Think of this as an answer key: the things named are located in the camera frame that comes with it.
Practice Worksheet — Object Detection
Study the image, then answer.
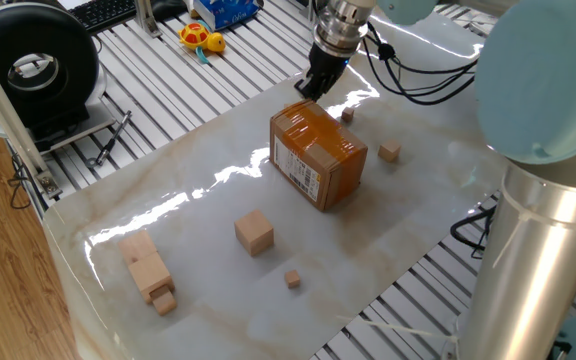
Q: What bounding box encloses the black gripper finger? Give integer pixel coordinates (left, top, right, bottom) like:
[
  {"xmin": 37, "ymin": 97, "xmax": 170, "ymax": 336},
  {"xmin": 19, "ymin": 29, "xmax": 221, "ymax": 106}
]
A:
[
  {"xmin": 314, "ymin": 73, "xmax": 341, "ymax": 102},
  {"xmin": 293, "ymin": 71, "xmax": 318, "ymax": 102}
]

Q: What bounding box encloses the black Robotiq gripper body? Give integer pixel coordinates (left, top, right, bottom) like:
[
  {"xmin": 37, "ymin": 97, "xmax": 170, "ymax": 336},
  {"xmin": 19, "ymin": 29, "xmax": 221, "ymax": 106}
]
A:
[{"xmin": 306, "ymin": 42, "xmax": 353, "ymax": 87}]

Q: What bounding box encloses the cardboard box with orange tape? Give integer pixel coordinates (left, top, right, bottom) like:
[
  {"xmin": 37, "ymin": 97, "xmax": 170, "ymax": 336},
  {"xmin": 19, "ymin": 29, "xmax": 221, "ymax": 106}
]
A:
[{"xmin": 269, "ymin": 98, "xmax": 369, "ymax": 213}]

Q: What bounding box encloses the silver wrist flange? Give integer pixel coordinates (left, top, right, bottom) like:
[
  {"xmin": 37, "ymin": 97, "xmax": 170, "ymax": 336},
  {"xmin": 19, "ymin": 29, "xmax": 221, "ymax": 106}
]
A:
[{"xmin": 312, "ymin": 0, "xmax": 377, "ymax": 59}]

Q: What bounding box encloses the small wooden cube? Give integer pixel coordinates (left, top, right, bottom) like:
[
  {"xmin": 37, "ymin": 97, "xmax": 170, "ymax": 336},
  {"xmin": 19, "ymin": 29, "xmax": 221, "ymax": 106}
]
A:
[{"xmin": 377, "ymin": 138, "xmax": 403, "ymax": 164}]

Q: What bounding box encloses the blue tissue pack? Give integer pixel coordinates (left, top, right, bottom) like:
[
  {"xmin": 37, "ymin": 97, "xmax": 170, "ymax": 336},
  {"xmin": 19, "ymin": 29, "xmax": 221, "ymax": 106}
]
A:
[{"xmin": 191, "ymin": 0, "xmax": 264, "ymax": 32}]

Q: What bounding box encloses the yellow turtle toy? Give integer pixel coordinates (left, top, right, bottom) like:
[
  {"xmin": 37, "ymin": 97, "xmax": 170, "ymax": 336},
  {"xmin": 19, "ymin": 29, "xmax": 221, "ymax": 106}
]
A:
[{"xmin": 176, "ymin": 22, "xmax": 228, "ymax": 65}]

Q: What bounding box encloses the large wooden cube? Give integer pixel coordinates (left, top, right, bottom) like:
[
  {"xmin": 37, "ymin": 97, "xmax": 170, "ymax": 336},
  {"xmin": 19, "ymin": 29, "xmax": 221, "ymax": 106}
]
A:
[{"xmin": 233, "ymin": 209, "xmax": 275, "ymax": 258}]

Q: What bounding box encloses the black mouse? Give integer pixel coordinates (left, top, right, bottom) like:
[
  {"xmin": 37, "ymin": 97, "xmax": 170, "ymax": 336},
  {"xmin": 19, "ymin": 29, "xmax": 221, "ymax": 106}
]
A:
[{"xmin": 150, "ymin": 0, "xmax": 189, "ymax": 21}]

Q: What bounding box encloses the black silver pen tool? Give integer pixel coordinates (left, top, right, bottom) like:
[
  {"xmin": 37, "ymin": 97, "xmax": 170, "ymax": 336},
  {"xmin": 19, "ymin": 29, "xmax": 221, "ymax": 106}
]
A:
[{"xmin": 93, "ymin": 109, "xmax": 133, "ymax": 167}]

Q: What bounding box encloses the black keyboard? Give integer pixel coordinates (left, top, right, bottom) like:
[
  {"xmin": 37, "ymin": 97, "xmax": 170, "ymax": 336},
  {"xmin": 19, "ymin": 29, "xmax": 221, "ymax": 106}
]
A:
[{"xmin": 67, "ymin": 0, "xmax": 139, "ymax": 36}]

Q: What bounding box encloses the white zip tie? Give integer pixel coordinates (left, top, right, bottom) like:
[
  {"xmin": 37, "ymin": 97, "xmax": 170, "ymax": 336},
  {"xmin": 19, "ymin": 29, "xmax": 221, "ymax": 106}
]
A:
[
  {"xmin": 337, "ymin": 313, "xmax": 459, "ymax": 344},
  {"xmin": 491, "ymin": 179, "xmax": 576, "ymax": 269}
]

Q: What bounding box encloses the long wooden block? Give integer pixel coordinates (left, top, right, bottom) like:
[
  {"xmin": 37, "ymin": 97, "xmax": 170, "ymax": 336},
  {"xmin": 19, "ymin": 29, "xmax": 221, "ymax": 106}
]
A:
[{"xmin": 117, "ymin": 228, "xmax": 176, "ymax": 305}]

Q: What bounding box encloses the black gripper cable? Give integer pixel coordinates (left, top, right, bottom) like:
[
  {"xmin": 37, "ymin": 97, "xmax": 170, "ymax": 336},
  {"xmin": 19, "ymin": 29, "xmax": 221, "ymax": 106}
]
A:
[{"xmin": 362, "ymin": 19, "xmax": 482, "ymax": 106}]

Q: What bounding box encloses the aluminium post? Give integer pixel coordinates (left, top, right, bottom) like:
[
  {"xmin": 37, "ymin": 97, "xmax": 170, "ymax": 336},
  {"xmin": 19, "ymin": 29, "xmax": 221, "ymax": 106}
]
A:
[{"xmin": 132, "ymin": 0, "xmax": 163, "ymax": 39}]

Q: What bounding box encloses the grey base plate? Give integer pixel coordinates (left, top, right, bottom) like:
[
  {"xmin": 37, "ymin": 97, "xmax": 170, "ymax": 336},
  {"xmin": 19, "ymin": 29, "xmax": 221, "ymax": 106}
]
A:
[{"xmin": 32, "ymin": 99, "xmax": 118, "ymax": 155}]

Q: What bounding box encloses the metal corner bracket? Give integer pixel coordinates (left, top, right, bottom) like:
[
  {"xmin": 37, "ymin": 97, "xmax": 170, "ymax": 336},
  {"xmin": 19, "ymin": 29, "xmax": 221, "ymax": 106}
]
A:
[{"xmin": 35, "ymin": 169, "xmax": 64, "ymax": 201}]

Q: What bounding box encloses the aluminium frame beam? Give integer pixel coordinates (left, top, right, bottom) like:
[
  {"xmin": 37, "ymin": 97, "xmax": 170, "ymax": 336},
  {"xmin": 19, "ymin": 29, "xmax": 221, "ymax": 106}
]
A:
[{"xmin": 0, "ymin": 29, "xmax": 64, "ymax": 201}]

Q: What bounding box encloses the thin black cable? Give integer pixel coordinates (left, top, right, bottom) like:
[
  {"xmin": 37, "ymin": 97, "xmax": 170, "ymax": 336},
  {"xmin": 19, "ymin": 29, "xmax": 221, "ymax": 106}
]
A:
[{"xmin": 6, "ymin": 152, "xmax": 34, "ymax": 211}]

